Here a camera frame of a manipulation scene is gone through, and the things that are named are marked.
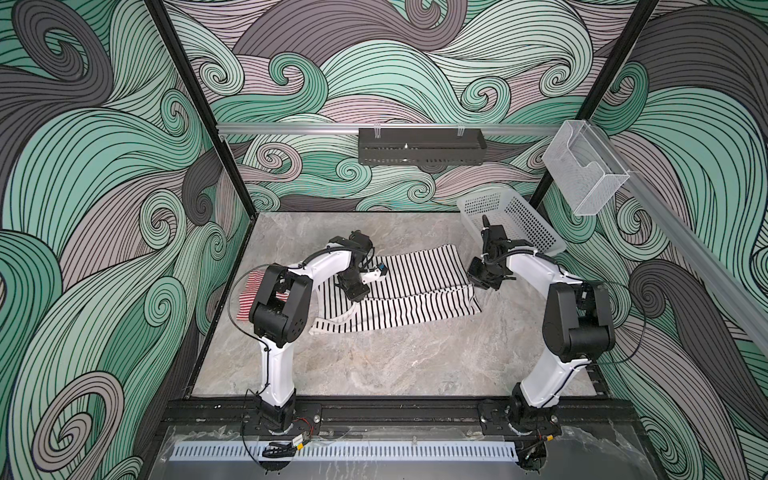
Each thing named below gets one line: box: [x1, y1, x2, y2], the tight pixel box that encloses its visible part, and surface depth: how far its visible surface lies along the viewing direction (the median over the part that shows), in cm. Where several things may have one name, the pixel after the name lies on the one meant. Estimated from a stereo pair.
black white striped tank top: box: [309, 244, 482, 335], surface depth 94 cm
